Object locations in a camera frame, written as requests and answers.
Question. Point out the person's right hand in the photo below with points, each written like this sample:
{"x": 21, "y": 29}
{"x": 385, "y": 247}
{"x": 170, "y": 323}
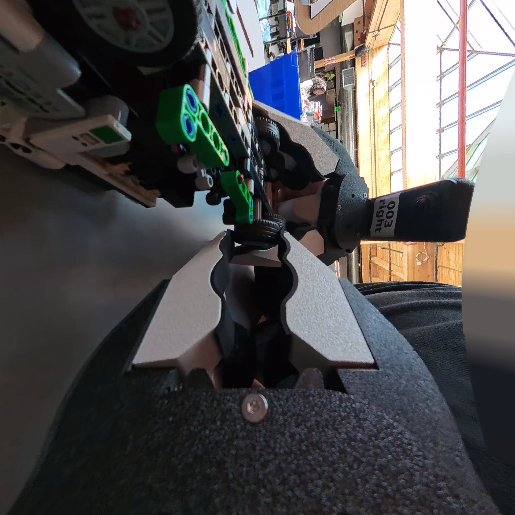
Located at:
{"x": 305, "y": 205}

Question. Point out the person's black clothing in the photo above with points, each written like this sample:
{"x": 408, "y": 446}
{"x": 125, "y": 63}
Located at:
{"x": 422, "y": 342}

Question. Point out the blue plastic bin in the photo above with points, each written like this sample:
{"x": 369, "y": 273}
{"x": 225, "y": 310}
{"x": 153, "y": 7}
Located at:
{"x": 277, "y": 84}

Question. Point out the red steel column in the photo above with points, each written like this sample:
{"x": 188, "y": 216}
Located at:
{"x": 462, "y": 80}

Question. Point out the small black lego wheel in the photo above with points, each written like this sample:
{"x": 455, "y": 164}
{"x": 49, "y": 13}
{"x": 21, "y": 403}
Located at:
{"x": 261, "y": 231}

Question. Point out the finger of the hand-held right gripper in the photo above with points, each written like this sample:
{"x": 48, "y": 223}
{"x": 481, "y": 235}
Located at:
{"x": 257, "y": 257}
{"x": 309, "y": 153}

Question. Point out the wall vent unit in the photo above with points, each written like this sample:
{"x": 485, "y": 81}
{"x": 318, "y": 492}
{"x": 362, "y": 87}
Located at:
{"x": 348, "y": 76}

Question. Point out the instruction board on stand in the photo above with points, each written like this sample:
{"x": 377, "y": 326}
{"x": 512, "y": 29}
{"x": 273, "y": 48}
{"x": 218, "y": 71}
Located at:
{"x": 305, "y": 26}

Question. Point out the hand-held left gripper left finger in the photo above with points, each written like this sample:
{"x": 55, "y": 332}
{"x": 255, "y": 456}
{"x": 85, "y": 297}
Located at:
{"x": 181, "y": 322}

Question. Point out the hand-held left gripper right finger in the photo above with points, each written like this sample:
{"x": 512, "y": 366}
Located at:
{"x": 326, "y": 318}

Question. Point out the potted plant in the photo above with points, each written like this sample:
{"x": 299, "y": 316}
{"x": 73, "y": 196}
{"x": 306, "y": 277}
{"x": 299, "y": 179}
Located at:
{"x": 330, "y": 77}

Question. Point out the black green lego truck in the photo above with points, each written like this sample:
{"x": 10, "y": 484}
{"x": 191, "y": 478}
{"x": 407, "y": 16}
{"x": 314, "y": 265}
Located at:
{"x": 193, "y": 124}

